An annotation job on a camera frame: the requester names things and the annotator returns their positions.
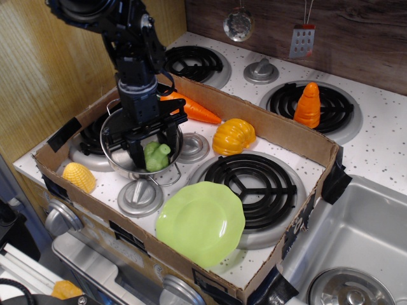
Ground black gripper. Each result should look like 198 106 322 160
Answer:
102 84 187 169

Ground green toy broccoli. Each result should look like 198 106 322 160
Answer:
144 141 171 172

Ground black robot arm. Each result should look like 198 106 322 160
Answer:
46 1 187 168

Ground small steel pan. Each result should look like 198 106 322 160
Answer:
100 98 183 187

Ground silver stove knob middle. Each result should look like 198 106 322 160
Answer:
177 133 210 164

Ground silver stove knob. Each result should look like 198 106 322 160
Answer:
117 179 163 218
177 133 210 164
244 58 279 85

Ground orange toy carrot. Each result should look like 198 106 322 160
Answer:
160 91 222 125

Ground silver stove knob front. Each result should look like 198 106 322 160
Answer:
117 179 163 218

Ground front left black burner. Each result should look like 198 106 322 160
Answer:
69 113 113 172

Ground black burner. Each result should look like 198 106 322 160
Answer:
259 81 363 145
165 46 231 90
69 113 113 172
190 151 307 250

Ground orange toy pumpkin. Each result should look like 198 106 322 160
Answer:
212 118 256 156

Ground yellow toy corn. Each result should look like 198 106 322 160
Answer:
62 162 96 193

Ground back left black burner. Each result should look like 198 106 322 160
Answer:
165 46 231 90

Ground light green plastic plate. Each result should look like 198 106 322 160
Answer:
155 181 245 268

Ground cardboard fence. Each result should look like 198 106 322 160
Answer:
34 76 343 304

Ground oven front knob left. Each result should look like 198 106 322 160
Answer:
45 199 84 236

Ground oven knob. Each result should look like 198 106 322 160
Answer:
45 199 84 236
159 274 206 305

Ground silver stove knob back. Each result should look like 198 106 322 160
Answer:
244 58 279 85

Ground front right black burner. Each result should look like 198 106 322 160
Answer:
190 151 307 250

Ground hanging metal strainer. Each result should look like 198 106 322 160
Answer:
223 1 255 43

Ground oven front knob right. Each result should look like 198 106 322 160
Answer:
159 274 206 305

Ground orange swirl cone toy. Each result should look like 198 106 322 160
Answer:
294 82 321 128

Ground yellow toy bottom left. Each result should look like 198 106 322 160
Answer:
51 280 83 300

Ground hanging metal spatula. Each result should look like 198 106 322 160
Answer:
289 1 315 59

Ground back right black burner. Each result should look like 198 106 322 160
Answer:
259 81 363 145

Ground silver sink basin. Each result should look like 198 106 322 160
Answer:
283 176 406 304

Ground sink drain strainer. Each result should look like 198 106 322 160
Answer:
307 268 396 305

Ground oven door handle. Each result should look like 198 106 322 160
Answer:
52 233 162 304

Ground black cable bottom left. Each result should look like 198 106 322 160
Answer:
0 277 34 305

